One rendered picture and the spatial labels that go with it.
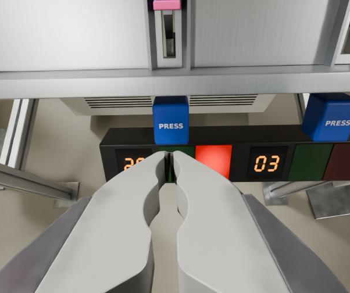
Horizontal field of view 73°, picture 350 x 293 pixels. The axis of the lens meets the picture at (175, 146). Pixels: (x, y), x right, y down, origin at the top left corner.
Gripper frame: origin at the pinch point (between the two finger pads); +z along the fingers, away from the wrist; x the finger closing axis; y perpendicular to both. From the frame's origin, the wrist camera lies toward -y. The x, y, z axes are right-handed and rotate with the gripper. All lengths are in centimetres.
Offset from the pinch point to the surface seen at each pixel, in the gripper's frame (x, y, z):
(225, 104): 16, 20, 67
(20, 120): -39, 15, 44
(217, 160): 3.6, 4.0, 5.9
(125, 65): -2.8, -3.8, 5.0
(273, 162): 8.3, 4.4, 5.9
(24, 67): -9.3, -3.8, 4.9
